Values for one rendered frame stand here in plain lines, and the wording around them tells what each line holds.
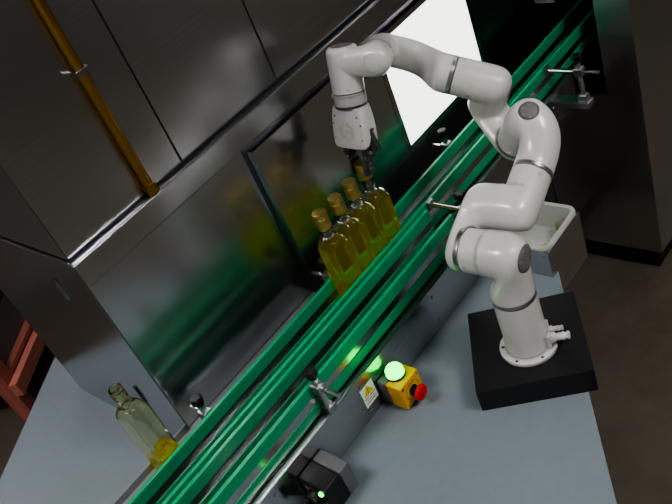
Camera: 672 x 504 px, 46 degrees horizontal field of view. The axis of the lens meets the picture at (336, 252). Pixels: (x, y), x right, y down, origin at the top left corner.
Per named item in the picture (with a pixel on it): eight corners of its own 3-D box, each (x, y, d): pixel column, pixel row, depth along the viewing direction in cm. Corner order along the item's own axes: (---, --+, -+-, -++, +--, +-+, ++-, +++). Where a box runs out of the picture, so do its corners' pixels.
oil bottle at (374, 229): (381, 260, 205) (355, 195, 193) (399, 264, 201) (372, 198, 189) (369, 274, 202) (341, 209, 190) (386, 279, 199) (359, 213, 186)
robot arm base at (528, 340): (568, 318, 177) (555, 267, 168) (575, 360, 168) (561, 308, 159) (499, 330, 182) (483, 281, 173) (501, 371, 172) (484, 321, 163)
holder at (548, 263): (491, 218, 224) (485, 196, 219) (583, 234, 206) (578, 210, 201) (460, 257, 216) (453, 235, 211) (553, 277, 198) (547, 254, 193)
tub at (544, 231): (508, 219, 220) (501, 194, 215) (584, 232, 206) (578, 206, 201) (476, 260, 212) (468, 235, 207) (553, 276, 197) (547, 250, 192)
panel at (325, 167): (478, 70, 243) (450, -36, 224) (487, 70, 241) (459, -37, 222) (298, 262, 200) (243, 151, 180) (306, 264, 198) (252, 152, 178)
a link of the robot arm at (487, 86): (442, 113, 166) (435, 145, 180) (543, 138, 163) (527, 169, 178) (461, 48, 170) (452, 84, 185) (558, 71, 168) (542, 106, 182)
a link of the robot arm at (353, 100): (321, 94, 181) (323, 106, 182) (350, 96, 175) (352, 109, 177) (342, 84, 186) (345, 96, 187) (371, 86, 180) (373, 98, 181)
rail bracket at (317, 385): (332, 402, 174) (310, 361, 166) (357, 412, 169) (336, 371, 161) (321, 416, 172) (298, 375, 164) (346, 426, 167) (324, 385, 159)
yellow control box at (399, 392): (402, 380, 189) (392, 359, 184) (427, 389, 184) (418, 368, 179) (385, 402, 185) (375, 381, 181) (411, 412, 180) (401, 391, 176)
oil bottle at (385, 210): (394, 245, 208) (368, 180, 195) (411, 249, 204) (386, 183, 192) (382, 259, 205) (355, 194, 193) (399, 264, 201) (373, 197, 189)
